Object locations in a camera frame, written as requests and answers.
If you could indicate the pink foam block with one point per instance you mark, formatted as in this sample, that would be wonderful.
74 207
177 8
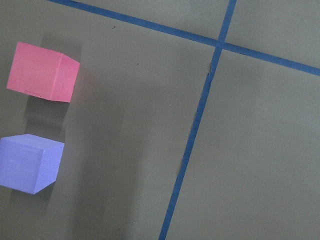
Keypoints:
42 73

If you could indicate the purple foam block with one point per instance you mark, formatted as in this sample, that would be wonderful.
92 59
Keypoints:
29 163

